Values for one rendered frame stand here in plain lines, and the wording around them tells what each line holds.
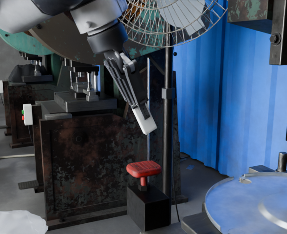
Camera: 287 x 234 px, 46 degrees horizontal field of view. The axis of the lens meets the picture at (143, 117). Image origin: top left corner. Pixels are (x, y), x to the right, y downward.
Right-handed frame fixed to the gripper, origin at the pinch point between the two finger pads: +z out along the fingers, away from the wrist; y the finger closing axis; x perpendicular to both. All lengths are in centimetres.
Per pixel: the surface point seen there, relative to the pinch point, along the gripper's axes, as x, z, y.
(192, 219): -8.6, 5.5, 27.6
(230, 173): 85, 132, -129
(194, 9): 44, -8, -38
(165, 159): 17, 43, -53
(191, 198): 42, 117, -114
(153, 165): -3.1, 10.5, 1.3
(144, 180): -6.3, 12.5, 1.0
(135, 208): -11.2, 16.3, 2.4
